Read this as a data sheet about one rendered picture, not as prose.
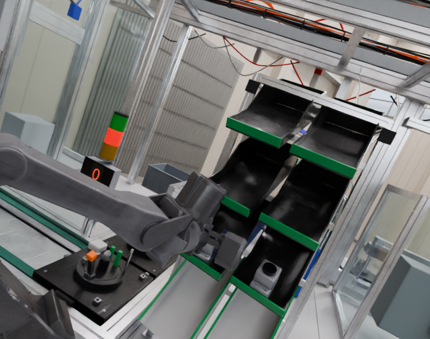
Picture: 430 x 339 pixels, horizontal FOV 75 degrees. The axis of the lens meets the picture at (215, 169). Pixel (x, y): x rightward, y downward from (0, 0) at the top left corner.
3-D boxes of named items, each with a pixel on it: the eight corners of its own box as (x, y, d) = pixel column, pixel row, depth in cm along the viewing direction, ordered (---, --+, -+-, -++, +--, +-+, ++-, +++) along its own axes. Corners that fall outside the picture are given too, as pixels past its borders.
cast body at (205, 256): (207, 268, 65) (211, 247, 61) (190, 259, 66) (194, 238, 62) (222, 245, 71) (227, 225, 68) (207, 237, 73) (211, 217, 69)
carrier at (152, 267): (154, 281, 93) (167, 248, 91) (97, 246, 99) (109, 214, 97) (183, 255, 116) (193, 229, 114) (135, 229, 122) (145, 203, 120)
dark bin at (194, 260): (218, 282, 63) (224, 259, 59) (174, 251, 68) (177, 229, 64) (269, 219, 84) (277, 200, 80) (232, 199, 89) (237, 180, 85)
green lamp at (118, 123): (117, 132, 89) (122, 117, 88) (105, 126, 90) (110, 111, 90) (126, 132, 94) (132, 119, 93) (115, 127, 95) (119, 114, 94)
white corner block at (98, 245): (95, 259, 92) (99, 248, 91) (84, 252, 93) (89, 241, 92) (105, 254, 96) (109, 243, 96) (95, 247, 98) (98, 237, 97)
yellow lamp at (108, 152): (107, 161, 91) (112, 146, 90) (95, 154, 92) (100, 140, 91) (117, 160, 96) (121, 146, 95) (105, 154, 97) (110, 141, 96)
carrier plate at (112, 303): (102, 326, 69) (105, 319, 68) (31, 276, 74) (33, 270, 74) (151, 283, 92) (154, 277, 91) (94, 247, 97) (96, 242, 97)
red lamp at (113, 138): (112, 146, 90) (117, 132, 89) (100, 140, 91) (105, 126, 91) (121, 146, 95) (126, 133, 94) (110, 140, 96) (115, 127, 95)
